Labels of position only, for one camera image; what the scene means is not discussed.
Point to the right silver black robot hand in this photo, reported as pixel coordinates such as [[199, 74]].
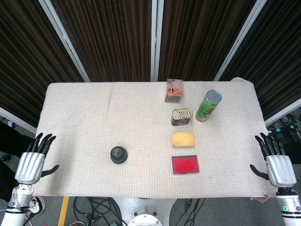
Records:
[[279, 168]]

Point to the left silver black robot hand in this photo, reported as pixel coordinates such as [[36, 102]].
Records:
[[29, 164]]

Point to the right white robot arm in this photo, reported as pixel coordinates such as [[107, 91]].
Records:
[[290, 212]]

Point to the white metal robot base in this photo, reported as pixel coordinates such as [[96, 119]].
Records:
[[143, 212]]

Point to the person in black clothing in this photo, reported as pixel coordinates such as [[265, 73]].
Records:
[[11, 141]]

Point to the black power boxes with lights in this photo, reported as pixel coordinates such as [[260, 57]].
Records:
[[284, 135]]

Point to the brown tape scrap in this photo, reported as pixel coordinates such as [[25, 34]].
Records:
[[261, 199]]

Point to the white black sneaker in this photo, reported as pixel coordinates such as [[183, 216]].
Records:
[[38, 206]]

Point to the yellow floor tape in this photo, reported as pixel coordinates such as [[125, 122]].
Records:
[[63, 212]]

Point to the beige woven tablecloth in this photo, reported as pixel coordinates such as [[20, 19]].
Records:
[[94, 117]]

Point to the green chips can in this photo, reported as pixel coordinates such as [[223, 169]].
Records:
[[207, 109]]

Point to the red stamp pad case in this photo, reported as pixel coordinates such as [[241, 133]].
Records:
[[185, 164]]

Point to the yellow sponge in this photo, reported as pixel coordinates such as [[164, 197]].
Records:
[[183, 140]]

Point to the dark brown curtain panel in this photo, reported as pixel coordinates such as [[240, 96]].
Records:
[[277, 58], [28, 58], [108, 40], [200, 40]]

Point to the gold rectangular tin can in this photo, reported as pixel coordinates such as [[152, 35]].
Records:
[[181, 116]]

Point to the clear box with orange toy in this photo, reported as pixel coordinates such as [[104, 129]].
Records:
[[174, 93]]

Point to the white partition base rail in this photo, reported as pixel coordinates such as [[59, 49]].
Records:
[[284, 110], [16, 120]]

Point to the white partition frame post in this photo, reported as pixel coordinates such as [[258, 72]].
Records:
[[240, 40], [64, 40], [156, 40]]

